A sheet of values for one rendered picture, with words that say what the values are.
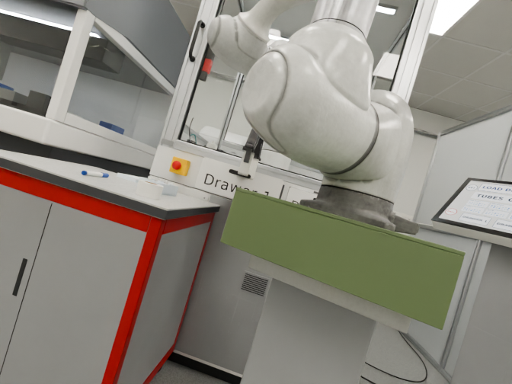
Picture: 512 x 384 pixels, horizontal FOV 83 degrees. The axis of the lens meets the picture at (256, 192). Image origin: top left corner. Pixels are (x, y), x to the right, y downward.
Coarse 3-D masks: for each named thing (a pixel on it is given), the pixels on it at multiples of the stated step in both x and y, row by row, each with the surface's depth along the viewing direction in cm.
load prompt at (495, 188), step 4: (484, 184) 122; (488, 184) 120; (492, 184) 119; (496, 184) 118; (480, 188) 121; (484, 188) 120; (488, 188) 119; (492, 188) 118; (496, 188) 117; (500, 188) 116; (504, 188) 115; (508, 188) 114; (496, 192) 115; (500, 192) 114; (504, 192) 113; (508, 192) 113
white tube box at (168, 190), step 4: (144, 180) 99; (148, 180) 99; (152, 180) 107; (136, 184) 100; (160, 184) 98; (164, 184) 100; (168, 184) 103; (164, 188) 101; (168, 188) 104; (172, 188) 106; (176, 188) 108; (164, 192) 102; (168, 192) 104; (172, 192) 106; (176, 192) 109
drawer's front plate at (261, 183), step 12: (204, 168) 100; (216, 168) 100; (228, 168) 99; (204, 180) 100; (228, 180) 99; (240, 180) 99; (252, 180) 98; (264, 180) 98; (276, 180) 98; (216, 192) 100; (228, 192) 99; (276, 192) 98
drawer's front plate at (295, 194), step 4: (292, 188) 126; (288, 192) 127; (292, 192) 126; (296, 192) 126; (300, 192) 126; (304, 192) 126; (308, 192) 126; (288, 196) 127; (292, 196) 126; (296, 196) 126; (300, 196) 126; (304, 196) 126; (308, 196) 126; (312, 196) 125; (316, 196) 125; (288, 200) 126; (292, 200) 126; (296, 200) 126
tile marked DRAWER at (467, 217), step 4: (460, 216) 113; (464, 216) 112; (468, 216) 112; (472, 216) 111; (476, 216) 110; (480, 216) 109; (484, 216) 108; (464, 220) 111; (468, 220) 110; (472, 220) 109; (476, 220) 108; (480, 220) 108; (484, 220) 107; (488, 220) 106; (480, 224) 106; (484, 224) 106
